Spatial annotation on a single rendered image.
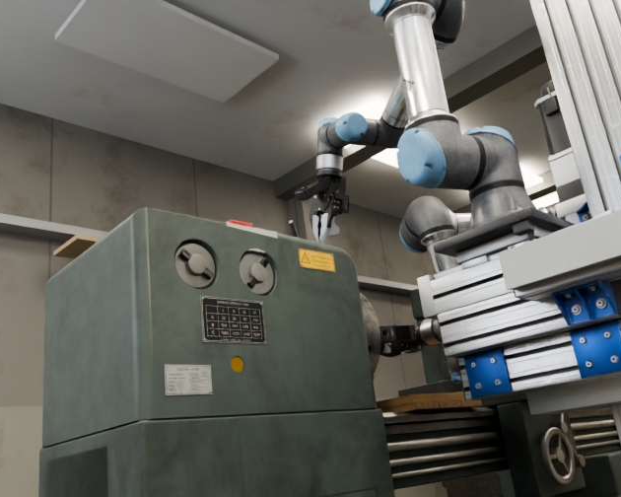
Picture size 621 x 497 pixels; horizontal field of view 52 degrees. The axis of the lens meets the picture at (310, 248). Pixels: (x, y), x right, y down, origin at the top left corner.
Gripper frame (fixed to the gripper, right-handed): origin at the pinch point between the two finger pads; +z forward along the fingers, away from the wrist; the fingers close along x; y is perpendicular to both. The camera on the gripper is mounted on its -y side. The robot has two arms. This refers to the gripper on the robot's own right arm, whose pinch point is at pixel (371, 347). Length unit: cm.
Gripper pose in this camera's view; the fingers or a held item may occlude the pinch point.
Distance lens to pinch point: 194.4
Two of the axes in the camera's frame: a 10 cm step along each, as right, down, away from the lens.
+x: -1.2, -9.4, 3.3
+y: 7.5, 1.3, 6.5
